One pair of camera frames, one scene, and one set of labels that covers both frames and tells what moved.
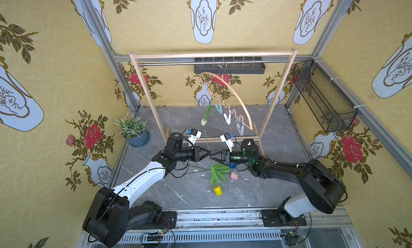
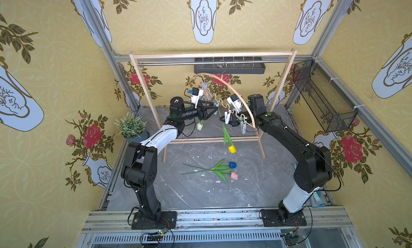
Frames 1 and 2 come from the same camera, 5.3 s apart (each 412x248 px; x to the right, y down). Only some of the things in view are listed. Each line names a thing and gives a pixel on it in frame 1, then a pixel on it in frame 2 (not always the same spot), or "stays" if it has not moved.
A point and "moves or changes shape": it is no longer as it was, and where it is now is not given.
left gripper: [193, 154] -> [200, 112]
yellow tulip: [218, 189] moves or changes shape
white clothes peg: [228, 119] stays
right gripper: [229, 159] -> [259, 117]
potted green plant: [133, 129] stays
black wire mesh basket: [331, 108] stays
